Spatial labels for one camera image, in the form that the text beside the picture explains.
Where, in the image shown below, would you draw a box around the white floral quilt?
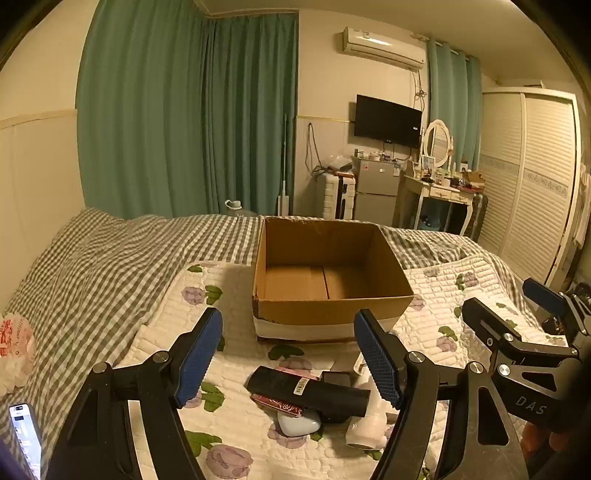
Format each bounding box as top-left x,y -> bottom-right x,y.
113,256 -> 571,480

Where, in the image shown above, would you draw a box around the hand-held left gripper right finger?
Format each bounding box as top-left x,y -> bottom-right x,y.
353,308 -> 529,480

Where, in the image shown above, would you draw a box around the hanging wall cables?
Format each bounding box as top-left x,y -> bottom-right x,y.
305,122 -> 325,177

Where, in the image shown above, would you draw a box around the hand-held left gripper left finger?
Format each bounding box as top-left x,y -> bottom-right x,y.
46,307 -> 225,480

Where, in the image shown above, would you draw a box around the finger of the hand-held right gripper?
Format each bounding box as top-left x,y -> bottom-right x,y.
462,298 -> 526,354
523,278 -> 566,319

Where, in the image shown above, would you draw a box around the wide green curtain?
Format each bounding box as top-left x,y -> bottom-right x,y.
76,0 -> 208,220

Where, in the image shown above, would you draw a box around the brown cardboard box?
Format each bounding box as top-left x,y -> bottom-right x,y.
252,217 -> 415,344

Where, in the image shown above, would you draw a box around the white suitcase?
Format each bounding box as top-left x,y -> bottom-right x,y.
322,173 -> 357,220

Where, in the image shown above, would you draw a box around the silver mini fridge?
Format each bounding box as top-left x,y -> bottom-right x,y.
353,156 -> 402,221

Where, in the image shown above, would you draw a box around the clear water jug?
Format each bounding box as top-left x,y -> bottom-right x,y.
225,199 -> 259,217

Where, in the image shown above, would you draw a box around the dark suitcase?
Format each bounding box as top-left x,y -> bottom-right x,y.
464,191 -> 489,241

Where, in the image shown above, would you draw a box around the narrow light green curtain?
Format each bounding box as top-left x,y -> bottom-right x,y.
427,39 -> 483,172

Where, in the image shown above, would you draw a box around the white louvred wardrobe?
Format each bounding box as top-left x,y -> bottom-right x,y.
475,85 -> 585,287

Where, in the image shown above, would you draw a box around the red patterned box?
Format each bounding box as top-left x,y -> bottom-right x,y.
250,392 -> 306,419

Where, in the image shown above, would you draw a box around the black wall television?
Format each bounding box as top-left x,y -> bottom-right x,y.
355,94 -> 423,149

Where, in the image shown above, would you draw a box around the white flat mop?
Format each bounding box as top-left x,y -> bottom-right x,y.
277,113 -> 293,217

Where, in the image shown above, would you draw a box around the black cylinder with label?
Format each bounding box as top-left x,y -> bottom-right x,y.
245,366 -> 372,418

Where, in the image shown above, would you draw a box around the white bottle with red cap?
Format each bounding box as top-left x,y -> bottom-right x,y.
345,369 -> 400,451

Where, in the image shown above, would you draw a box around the clear plastic bag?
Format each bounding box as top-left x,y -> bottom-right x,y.
323,154 -> 354,174

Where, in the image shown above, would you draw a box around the white air conditioner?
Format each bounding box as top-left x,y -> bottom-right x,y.
342,26 -> 426,71

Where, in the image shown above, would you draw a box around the smartphone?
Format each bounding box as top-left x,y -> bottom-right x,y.
8,403 -> 42,480

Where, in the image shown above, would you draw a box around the white dressing table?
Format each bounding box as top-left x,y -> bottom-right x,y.
399,168 -> 485,236

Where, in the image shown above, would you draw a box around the white plastic bag red print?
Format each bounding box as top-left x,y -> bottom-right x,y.
0,313 -> 37,393

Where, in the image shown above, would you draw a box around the grey checked bedsheet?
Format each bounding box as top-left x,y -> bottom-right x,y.
0,208 -> 527,480

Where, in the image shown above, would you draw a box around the person's right hand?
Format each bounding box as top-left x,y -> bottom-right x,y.
521,418 -> 572,464

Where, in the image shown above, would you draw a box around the white oval mirror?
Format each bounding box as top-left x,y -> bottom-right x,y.
421,120 -> 455,169

